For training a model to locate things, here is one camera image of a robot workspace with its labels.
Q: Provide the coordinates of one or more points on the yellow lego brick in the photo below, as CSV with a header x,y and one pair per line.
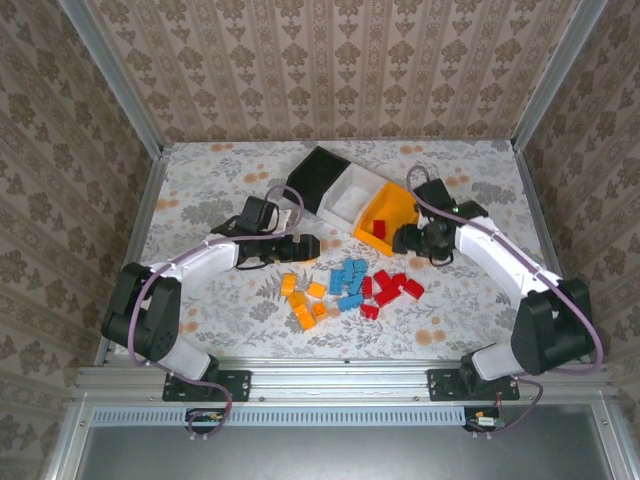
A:
x,y
317,289
305,318
288,284
297,300
320,311

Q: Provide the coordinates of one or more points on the long blue lego brick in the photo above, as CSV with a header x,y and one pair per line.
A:
x,y
350,302
336,282

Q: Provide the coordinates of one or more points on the small blue lego brick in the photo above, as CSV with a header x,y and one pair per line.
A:
x,y
360,267
348,265

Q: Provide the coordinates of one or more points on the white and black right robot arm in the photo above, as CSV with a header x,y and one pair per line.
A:
x,y
500,260

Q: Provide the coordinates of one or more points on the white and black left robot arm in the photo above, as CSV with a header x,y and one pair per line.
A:
x,y
210,257

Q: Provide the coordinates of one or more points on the red lego brick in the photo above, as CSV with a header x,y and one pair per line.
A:
x,y
383,277
367,287
400,281
387,296
370,311
414,288
378,228

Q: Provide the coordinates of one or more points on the yellow plastic bin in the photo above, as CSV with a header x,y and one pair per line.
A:
x,y
387,201

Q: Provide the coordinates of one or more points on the white plastic bin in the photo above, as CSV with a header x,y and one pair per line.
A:
x,y
350,197

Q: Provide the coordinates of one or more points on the black plastic bin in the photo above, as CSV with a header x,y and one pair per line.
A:
x,y
320,175

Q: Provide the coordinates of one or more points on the floral patterned table cover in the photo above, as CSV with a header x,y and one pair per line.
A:
x,y
225,170

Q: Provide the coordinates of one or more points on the small circuit board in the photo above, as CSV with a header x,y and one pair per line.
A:
x,y
487,422
210,416

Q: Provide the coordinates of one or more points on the grey metal panel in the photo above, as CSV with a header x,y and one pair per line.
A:
x,y
325,455

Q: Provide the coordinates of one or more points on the aluminium table side rail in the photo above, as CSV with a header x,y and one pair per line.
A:
x,y
537,210
146,210

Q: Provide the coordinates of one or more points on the aluminium table front rail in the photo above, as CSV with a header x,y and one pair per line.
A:
x,y
340,382

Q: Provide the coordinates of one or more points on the aluminium frame post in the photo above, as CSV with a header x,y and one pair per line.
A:
x,y
116,75
556,75

